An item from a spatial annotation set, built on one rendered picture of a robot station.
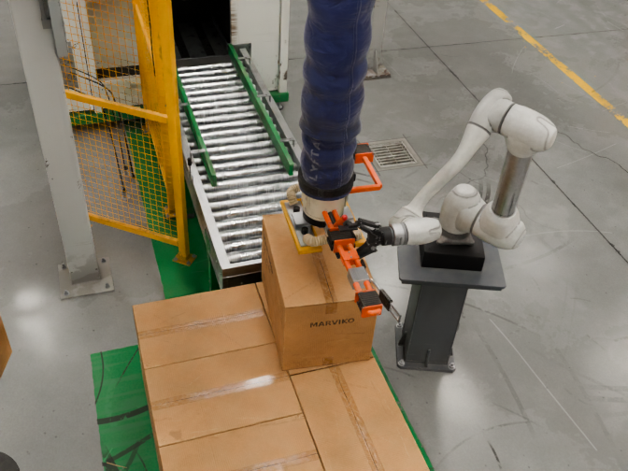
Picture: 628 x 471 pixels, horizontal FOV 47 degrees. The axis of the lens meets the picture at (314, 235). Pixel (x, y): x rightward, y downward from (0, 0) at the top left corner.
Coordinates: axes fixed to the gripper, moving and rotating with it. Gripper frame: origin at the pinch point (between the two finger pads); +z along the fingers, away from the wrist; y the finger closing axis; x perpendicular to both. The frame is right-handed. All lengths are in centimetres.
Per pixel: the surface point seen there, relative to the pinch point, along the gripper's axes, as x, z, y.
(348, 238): -1.8, -2.3, -2.9
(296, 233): 20.5, 11.7, 10.5
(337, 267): 16.0, -6.2, 29.2
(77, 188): 128, 102, 54
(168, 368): 10, 69, 69
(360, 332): -4, -12, 50
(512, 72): 331, -279, 123
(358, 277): -21.4, -0.1, -1.5
